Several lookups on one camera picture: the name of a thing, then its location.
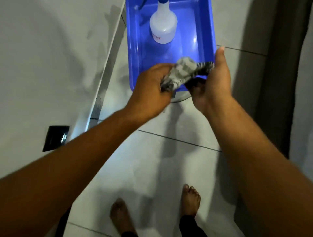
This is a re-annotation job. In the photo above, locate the person's left foot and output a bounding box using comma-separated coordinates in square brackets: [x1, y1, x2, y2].
[110, 198, 136, 236]

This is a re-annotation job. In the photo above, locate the person's right foot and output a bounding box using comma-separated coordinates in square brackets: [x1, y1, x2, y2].
[180, 184, 201, 218]

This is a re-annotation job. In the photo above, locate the grey striped cloth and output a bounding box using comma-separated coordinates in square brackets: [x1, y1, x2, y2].
[160, 57, 215, 92]

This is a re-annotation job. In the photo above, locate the blue plastic tub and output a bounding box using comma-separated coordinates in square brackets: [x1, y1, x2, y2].
[125, 0, 217, 93]

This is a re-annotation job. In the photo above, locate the person's right hand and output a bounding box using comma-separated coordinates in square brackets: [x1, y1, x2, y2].
[184, 47, 233, 116]

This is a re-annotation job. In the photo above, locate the person's foot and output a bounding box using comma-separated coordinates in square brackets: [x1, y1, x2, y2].
[180, 184, 201, 218]
[110, 198, 136, 236]

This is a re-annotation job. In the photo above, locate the black wall socket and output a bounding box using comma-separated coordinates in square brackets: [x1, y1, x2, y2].
[42, 125, 70, 152]

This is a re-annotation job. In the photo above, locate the person's left forearm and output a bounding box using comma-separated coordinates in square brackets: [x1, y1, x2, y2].
[0, 107, 147, 237]

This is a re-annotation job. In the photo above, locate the person's right forearm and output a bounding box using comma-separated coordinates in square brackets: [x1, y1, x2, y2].
[204, 96, 313, 237]

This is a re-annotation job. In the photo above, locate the person's left hand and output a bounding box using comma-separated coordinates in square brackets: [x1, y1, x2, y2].
[125, 63, 175, 120]

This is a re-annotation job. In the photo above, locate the person's black right trouser leg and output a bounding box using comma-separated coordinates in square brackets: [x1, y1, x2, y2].
[179, 214, 208, 237]

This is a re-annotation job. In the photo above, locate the white spray bottle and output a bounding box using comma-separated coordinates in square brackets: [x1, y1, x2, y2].
[149, 0, 178, 44]

